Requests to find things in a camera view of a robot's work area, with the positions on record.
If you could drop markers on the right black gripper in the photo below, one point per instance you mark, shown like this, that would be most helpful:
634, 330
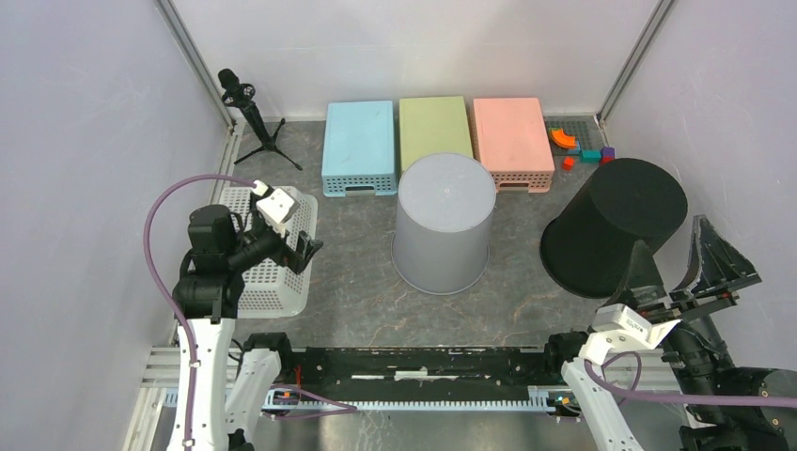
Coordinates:
717, 267

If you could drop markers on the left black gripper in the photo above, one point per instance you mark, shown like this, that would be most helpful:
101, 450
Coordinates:
293, 257

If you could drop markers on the large white perforated basket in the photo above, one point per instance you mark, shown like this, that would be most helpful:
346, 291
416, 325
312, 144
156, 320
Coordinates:
271, 291

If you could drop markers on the blue plastic basket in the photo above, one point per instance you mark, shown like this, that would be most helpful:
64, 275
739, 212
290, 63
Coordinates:
359, 149

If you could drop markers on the grey bin with black liner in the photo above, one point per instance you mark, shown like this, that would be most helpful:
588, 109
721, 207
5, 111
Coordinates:
443, 226

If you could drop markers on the green plastic basket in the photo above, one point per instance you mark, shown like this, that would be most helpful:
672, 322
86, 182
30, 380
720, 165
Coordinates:
432, 125

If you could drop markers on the pink plastic basket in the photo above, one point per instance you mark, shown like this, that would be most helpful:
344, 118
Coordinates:
511, 142

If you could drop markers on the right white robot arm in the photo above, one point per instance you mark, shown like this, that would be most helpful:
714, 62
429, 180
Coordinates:
734, 407

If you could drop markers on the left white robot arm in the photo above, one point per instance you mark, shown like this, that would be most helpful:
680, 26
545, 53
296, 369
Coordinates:
223, 247

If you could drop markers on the teal toy block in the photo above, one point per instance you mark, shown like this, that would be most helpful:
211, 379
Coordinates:
585, 155

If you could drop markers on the small orange toy block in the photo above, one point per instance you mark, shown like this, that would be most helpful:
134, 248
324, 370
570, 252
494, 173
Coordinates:
568, 163

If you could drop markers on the black microphone on tripod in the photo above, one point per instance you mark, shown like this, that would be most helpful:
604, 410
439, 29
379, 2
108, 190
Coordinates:
240, 96

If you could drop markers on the dark tray with orange blocks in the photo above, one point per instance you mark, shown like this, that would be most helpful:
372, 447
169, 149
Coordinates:
570, 135

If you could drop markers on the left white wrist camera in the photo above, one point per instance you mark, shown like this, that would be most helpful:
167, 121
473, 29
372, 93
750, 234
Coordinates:
275, 205

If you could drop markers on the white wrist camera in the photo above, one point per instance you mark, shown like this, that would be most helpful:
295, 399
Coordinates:
617, 328
275, 205

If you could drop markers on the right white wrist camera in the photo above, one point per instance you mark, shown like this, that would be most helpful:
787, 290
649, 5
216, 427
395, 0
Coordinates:
617, 328

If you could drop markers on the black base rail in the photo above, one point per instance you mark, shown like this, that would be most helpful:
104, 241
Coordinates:
404, 374

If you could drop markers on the white cable duct strip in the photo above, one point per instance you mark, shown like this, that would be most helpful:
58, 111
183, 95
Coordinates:
283, 401

